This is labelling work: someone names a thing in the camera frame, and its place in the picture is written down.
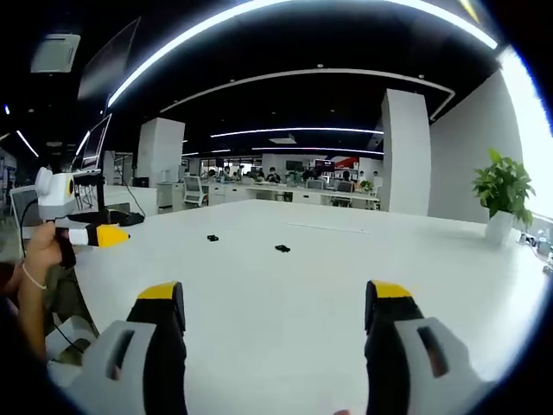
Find computer monitor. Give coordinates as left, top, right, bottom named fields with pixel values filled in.
left=80, top=112, right=113, bottom=172

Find black monitor stand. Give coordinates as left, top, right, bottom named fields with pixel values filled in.
left=72, top=169, right=114, bottom=217

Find curved ceiling light strip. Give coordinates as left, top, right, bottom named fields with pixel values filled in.
left=106, top=0, right=500, bottom=108

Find ceiling air conditioner unit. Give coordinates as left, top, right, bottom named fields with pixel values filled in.
left=29, top=33, right=82, bottom=74

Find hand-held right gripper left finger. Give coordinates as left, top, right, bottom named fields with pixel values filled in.
left=68, top=280, right=189, bottom=415

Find small bottles on table edge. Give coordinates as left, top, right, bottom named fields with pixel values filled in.
left=519, top=229, right=553, bottom=274

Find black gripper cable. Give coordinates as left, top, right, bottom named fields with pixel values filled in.
left=18, top=200, right=44, bottom=261

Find person's left hand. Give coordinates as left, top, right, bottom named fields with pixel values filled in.
left=22, top=223, right=66, bottom=278

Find white mesh office chair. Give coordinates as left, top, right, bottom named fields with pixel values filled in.
left=182, top=176, right=212, bottom=207

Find row of white office desks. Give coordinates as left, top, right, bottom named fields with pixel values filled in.
left=202, top=180, right=382, bottom=212

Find dark hanging ceiling panel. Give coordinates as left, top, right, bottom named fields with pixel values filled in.
left=77, top=16, right=143, bottom=104

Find white bead bracelet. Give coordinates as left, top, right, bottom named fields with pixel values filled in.
left=21, top=262, right=48, bottom=291

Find black object on table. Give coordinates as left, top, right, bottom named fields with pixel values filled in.
left=117, top=211, right=147, bottom=227

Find grey chair back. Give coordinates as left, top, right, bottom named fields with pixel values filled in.
left=9, top=185, right=44, bottom=228

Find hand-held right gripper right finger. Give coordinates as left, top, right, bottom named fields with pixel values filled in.
left=364, top=279, right=498, bottom=415

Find white worn device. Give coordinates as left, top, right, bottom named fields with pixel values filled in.
left=44, top=314, right=97, bottom=367

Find person's olive trousers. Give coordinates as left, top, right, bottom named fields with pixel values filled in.
left=42, top=263, right=101, bottom=342

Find green potted plant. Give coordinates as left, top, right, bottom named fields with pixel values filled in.
left=472, top=148, right=537, bottom=246

